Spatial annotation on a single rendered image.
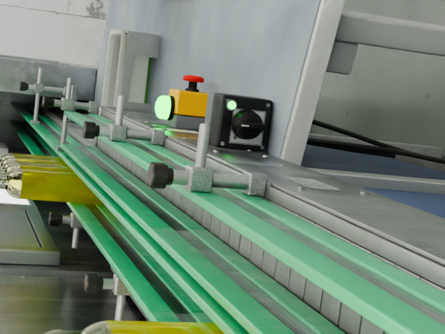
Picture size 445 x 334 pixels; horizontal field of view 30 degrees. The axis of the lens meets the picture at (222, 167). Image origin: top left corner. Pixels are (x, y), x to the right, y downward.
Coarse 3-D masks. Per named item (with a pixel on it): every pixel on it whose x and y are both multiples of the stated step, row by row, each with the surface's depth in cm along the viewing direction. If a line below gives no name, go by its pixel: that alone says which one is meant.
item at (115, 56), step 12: (120, 36) 209; (108, 48) 210; (120, 48) 195; (108, 60) 210; (120, 60) 195; (108, 72) 211; (120, 72) 195; (108, 84) 211; (120, 84) 196; (108, 96) 212
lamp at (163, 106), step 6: (162, 96) 152; (168, 96) 152; (156, 102) 152; (162, 102) 151; (168, 102) 151; (174, 102) 151; (156, 108) 152; (162, 108) 151; (168, 108) 151; (174, 108) 151; (156, 114) 152; (162, 114) 151; (168, 114) 151
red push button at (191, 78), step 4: (184, 76) 153; (188, 76) 152; (192, 76) 152; (196, 76) 152; (200, 76) 153; (188, 80) 152; (192, 80) 152; (196, 80) 152; (200, 80) 152; (192, 84) 153; (196, 84) 153; (192, 88) 153; (196, 88) 154
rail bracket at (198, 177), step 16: (208, 128) 89; (208, 144) 90; (160, 176) 87; (176, 176) 89; (192, 176) 89; (208, 176) 89; (224, 176) 91; (240, 176) 91; (256, 176) 91; (208, 192) 90; (256, 192) 91
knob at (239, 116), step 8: (240, 112) 123; (248, 112) 122; (232, 120) 123; (240, 120) 121; (248, 120) 122; (256, 120) 122; (232, 128) 123; (240, 128) 120; (248, 128) 121; (256, 128) 121; (264, 128) 121; (240, 136) 122; (248, 136) 122; (256, 136) 123
